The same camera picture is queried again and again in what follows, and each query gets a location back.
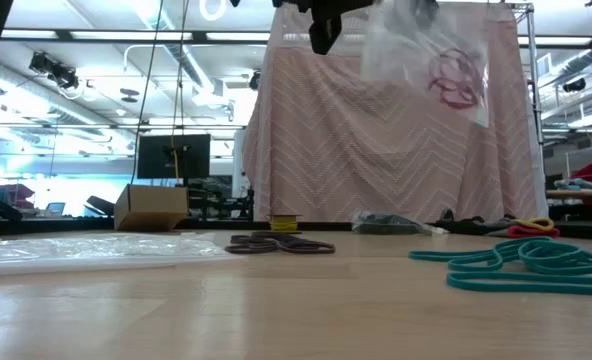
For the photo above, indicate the grey table with wooden edge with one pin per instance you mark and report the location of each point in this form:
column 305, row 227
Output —
column 581, row 195

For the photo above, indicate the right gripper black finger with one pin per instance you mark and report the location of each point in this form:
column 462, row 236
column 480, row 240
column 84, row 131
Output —
column 423, row 10

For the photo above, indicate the stack of clear zipper bags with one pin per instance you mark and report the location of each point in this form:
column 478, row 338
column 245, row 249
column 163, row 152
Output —
column 76, row 250

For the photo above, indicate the black ceiling spotlight cluster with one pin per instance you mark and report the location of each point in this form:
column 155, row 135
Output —
column 56, row 72

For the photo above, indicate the small tan block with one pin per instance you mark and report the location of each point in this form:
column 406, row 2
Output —
column 151, row 207

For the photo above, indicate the black monitor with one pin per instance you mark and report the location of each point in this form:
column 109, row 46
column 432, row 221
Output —
column 151, row 160

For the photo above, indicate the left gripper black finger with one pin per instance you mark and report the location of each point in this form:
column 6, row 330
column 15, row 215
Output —
column 323, row 37

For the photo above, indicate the pile of thin brown rubber bands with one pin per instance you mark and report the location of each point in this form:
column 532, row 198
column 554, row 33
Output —
column 276, row 245

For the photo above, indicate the ceiling light bar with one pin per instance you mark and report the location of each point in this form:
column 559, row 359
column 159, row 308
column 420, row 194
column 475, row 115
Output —
column 126, row 35

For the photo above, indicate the long red rubber band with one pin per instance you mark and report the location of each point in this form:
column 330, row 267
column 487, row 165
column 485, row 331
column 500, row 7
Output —
column 463, row 104
column 433, row 82

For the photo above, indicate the pile of teal rubber bands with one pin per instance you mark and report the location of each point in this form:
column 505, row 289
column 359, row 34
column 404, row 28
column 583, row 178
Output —
column 526, row 285

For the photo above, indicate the short red rubber band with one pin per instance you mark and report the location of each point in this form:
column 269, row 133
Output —
column 468, row 67

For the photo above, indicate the clear zipper bag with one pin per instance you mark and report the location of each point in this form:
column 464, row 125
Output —
column 386, row 222
column 401, row 60

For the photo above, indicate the round white ceiling light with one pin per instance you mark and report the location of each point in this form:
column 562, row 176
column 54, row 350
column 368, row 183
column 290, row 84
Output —
column 202, row 10

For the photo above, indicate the pink chevron cloth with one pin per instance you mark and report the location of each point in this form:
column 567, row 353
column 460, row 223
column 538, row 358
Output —
column 351, row 165

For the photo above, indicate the black work glove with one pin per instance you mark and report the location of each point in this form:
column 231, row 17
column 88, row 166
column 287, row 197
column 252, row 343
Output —
column 463, row 225

